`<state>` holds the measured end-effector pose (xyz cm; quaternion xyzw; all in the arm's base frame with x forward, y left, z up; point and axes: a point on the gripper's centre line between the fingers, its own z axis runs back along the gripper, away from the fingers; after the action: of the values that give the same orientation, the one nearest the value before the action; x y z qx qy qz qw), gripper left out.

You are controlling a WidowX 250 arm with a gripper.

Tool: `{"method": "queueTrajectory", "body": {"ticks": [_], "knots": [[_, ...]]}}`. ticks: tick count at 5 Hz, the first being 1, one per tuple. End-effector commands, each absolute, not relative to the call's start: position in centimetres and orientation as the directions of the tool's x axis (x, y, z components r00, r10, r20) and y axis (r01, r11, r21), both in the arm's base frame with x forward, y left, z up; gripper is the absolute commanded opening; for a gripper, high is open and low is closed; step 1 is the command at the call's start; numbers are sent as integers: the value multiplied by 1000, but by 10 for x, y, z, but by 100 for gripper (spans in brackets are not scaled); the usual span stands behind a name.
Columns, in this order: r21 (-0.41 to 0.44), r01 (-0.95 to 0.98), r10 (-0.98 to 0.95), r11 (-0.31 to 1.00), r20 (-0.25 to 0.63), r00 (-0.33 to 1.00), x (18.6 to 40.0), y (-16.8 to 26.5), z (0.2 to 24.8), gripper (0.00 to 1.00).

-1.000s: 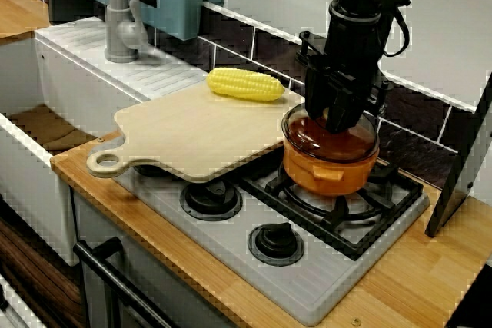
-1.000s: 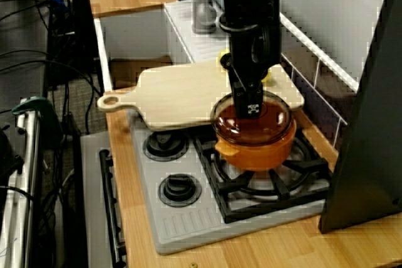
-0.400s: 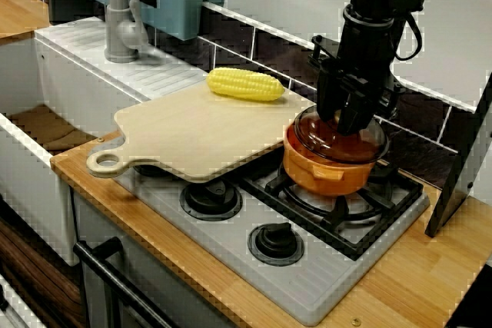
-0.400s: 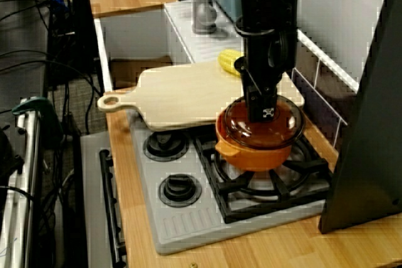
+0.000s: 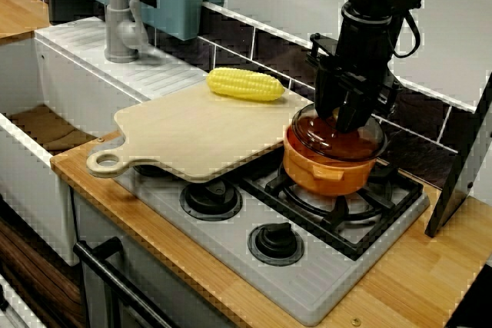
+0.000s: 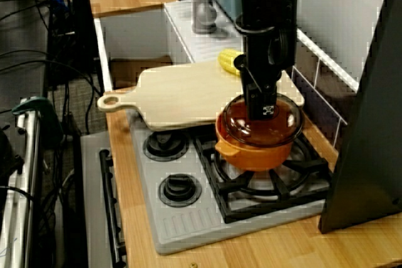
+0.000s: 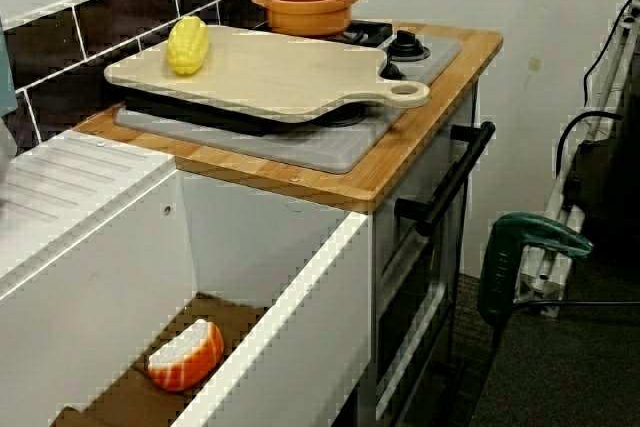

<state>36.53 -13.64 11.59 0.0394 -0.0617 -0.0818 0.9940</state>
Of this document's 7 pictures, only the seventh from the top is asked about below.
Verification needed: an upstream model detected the yellow toy corn cob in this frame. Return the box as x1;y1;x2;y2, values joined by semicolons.
166;16;210;76

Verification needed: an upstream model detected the orange toy pot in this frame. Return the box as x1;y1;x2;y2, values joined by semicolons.
249;0;367;38

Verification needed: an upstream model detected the black burner grate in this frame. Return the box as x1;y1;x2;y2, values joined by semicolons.
339;19;394;47

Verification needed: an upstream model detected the light wooden cutting board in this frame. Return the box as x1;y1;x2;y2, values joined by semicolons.
103;24;431;123

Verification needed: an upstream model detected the grey stove top plate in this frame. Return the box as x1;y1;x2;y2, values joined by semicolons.
114;31;462;173

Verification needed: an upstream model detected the wooden kitchen countertop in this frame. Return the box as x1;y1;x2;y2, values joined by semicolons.
72;21;504;213

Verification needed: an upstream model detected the white sink basin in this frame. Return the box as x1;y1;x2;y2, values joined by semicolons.
0;129;374;427

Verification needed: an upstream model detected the teal blue box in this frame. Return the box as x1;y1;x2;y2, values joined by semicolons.
0;31;19;118

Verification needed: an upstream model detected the white oven cabinet front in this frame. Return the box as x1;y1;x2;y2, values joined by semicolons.
372;81;481;427

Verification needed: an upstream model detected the green clamp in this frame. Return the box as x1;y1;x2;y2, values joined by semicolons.
477;211;595;328

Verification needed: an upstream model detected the black device box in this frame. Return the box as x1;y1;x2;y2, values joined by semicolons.
564;136;640;248

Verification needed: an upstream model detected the toy salmon sushi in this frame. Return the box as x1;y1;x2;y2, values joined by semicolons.
146;318;225;392

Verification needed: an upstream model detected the dark tile backsplash white rail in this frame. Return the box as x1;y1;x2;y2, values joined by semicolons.
0;0;281;158

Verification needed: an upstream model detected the black oven door handle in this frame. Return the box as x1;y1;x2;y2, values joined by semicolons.
394;120;496;237

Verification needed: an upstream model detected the aluminium frame rail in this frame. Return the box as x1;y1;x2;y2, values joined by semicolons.
514;0;640;318

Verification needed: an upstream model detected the black clamp cable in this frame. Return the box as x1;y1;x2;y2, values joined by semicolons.
492;298;640;348

